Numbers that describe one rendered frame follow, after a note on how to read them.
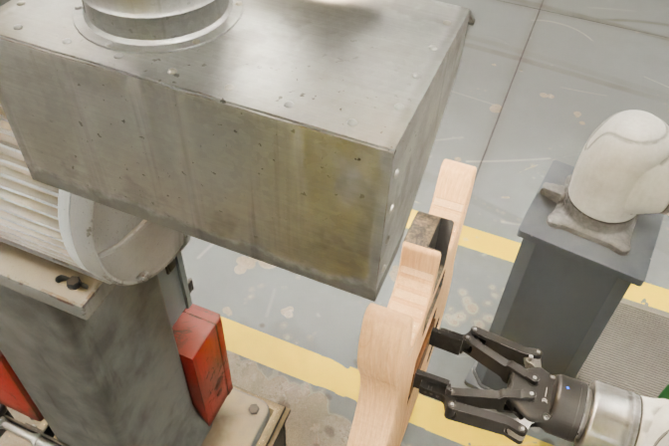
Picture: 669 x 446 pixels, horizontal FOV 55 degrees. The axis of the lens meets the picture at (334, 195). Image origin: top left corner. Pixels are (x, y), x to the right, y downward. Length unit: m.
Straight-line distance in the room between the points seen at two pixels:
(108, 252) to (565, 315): 1.21
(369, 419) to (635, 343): 1.61
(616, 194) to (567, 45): 2.20
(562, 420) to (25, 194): 0.66
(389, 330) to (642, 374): 1.68
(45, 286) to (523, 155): 2.22
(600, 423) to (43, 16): 0.72
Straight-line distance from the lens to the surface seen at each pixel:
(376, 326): 0.63
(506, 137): 2.85
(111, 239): 0.69
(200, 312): 1.40
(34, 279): 0.87
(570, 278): 1.56
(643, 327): 2.36
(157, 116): 0.43
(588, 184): 1.44
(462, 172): 0.85
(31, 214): 0.72
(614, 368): 2.22
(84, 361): 1.05
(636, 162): 1.39
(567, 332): 1.71
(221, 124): 0.40
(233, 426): 1.62
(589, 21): 3.83
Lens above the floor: 1.76
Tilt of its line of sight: 45 degrees down
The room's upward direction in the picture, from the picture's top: 2 degrees clockwise
